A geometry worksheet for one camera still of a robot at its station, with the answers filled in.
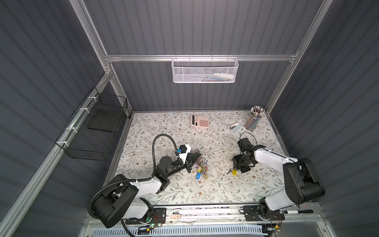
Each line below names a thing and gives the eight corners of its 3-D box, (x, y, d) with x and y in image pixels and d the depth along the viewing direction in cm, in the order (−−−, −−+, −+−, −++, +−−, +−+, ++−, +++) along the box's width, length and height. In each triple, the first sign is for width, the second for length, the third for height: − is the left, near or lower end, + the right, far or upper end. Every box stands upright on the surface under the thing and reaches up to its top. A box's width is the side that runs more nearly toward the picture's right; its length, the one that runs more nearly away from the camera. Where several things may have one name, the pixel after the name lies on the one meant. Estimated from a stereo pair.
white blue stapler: (231, 132, 109) (232, 130, 107) (228, 128, 112) (228, 126, 110) (241, 128, 112) (242, 126, 110) (237, 124, 115) (238, 122, 113)
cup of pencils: (241, 126, 113) (248, 109, 99) (247, 120, 117) (254, 103, 103) (251, 132, 110) (259, 116, 96) (257, 126, 114) (265, 109, 100)
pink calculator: (191, 127, 113) (191, 124, 110) (191, 117, 120) (191, 114, 117) (209, 127, 113) (209, 124, 110) (208, 117, 120) (208, 114, 117)
